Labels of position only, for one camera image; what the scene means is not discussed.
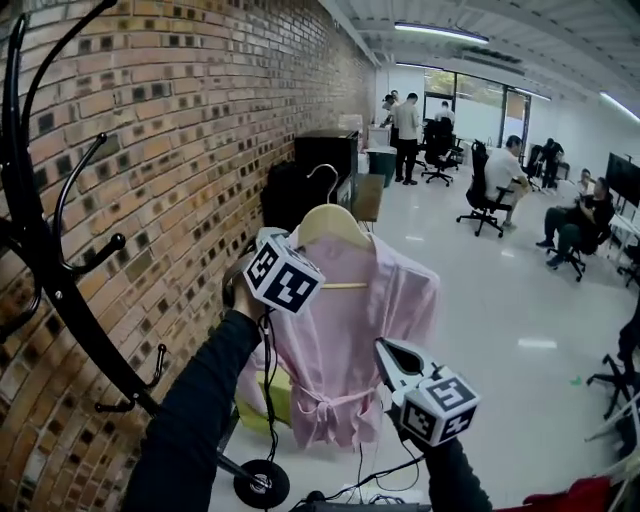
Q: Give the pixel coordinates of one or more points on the large glass window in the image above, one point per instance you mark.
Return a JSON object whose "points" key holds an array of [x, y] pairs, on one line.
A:
{"points": [[475, 92]]}

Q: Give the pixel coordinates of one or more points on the red cloth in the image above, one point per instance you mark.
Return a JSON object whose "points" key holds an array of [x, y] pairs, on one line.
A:
{"points": [[585, 497]]}

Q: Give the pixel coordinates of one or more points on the black cabinet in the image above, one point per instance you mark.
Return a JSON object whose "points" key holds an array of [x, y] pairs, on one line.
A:
{"points": [[325, 150]]}

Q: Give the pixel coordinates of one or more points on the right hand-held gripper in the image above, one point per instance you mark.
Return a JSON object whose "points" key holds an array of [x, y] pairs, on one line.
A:
{"points": [[440, 410]]}

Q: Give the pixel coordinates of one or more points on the long ceiling light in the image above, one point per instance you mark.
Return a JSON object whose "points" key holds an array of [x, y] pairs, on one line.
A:
{"points": [[440, 31], [532, 94], [420, 65], [622, 106]]}

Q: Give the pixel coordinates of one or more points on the person's left forearm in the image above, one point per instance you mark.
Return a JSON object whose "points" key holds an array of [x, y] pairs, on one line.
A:
{"points": [[200, 390]]}

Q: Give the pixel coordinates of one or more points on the brown board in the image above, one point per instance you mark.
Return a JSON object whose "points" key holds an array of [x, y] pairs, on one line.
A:
{"points": [[370, 197]]}

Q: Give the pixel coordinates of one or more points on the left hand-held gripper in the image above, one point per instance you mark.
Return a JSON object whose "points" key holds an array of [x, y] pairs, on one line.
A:
{"points": [[285, 280]]}

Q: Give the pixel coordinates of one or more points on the black office chair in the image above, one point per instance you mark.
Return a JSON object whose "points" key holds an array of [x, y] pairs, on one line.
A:
{"points": [[534, 160], [477, 175], [575, 255], [627, 345], [440, 140]]}

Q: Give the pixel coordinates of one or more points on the pink robe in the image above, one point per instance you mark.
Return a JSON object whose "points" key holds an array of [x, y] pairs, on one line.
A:
{"points": [[340, 350]]}

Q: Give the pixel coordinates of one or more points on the ceiling air vent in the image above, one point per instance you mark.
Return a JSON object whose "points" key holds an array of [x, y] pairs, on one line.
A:
{"points": [[492, 56]]}

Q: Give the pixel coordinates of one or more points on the white storage box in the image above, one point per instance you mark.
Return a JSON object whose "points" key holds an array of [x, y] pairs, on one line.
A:
{"points": [[379, 136]]}

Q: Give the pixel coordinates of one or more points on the white desk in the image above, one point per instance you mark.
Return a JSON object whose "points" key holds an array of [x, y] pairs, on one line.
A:
{"points": [[627, 222]]}

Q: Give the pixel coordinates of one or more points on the black metal coat rack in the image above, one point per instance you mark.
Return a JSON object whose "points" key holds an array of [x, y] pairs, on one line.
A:
{"points": [[50, 285]]}

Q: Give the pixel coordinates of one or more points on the yellow-green box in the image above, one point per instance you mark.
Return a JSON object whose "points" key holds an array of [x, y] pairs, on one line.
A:
{"points": [[280, 400]]}

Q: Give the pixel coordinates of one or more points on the dark green bin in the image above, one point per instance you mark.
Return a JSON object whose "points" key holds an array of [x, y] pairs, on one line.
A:
{"points": [[382, 167]]}

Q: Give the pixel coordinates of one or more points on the black device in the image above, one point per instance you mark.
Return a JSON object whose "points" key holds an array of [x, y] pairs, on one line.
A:
{"points": [[360, 507]]}

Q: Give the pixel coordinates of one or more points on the wooden clothes hanger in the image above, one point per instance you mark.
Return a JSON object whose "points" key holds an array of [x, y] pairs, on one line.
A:
{"points": [[327, 220]]}

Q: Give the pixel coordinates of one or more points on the clear plastic box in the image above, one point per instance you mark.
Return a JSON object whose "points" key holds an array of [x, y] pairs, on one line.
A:
{"points": [[350, 122]]}

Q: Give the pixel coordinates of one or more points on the person's right forearm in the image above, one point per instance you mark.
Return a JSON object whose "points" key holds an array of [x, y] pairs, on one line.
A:
{"points": [[450, 480]]}

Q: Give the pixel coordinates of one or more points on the large black screen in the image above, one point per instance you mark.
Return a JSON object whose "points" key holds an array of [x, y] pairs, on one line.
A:
{"points": [[625, 177]]}

